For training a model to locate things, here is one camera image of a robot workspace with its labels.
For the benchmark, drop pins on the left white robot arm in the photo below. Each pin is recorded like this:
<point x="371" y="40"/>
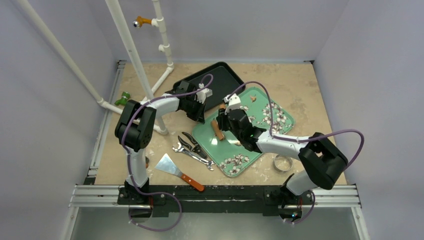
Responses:
<point x="135" y="126"/>

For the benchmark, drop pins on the wooden dough roller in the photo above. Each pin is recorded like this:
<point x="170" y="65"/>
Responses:
<point x="215" y="124"/>

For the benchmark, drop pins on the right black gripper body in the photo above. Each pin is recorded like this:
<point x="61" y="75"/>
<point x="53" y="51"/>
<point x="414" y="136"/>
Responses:
<point x="228" y="120"/>

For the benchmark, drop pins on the aluminium rail frame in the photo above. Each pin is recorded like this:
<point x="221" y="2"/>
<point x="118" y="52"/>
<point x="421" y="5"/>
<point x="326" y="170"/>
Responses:
<point x="295" y="87"/>

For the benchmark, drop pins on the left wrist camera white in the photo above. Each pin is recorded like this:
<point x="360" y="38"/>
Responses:
<point x="203" y="94"/>

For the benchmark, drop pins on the black plastic tray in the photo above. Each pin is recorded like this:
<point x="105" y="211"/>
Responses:
<point x="225" y="81"/>

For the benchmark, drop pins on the black handled pliers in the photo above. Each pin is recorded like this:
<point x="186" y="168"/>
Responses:
<point x="193" y="146"/>

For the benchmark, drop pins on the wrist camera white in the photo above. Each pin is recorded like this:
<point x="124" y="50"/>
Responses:
<point x="203" y="94"/>
<point x="232" y="101"/>

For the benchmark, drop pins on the metal scraper wooden handle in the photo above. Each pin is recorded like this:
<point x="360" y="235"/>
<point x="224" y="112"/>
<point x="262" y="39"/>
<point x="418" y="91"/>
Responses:
<point x="166" y="165"/>

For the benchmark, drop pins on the green floral tray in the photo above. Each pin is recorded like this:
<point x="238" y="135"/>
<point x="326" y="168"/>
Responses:
<point x="230" y="136"/>

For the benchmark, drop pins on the green plastic faucet tap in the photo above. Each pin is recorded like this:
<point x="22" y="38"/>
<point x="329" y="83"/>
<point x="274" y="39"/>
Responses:
<point x="122" y="101"/>

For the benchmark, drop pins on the orange black small tool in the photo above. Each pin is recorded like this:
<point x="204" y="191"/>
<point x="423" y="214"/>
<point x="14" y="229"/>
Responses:
<point x="146" y="162"/>

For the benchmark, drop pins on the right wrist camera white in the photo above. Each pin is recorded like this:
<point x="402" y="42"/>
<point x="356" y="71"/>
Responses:
<point x="232" y="101"/>

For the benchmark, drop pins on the orange faucet tap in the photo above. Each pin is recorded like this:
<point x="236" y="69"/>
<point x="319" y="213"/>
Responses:
<point x="140" y="21"/>

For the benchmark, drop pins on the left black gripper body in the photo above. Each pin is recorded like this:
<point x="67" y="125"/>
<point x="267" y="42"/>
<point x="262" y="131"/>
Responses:
<point x="193" y="108"/>

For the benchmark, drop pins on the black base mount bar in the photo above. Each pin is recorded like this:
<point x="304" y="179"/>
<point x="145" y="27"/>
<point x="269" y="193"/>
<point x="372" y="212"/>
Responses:
<point x="267" y="200"/>

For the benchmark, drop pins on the silver open-end wrench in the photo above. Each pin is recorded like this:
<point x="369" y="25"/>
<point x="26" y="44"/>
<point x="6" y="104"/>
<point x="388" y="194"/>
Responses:
<point x="178" y="148"/>

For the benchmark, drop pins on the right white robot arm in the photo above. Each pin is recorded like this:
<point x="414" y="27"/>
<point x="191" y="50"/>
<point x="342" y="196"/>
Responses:
<point x="322" y="161"/>

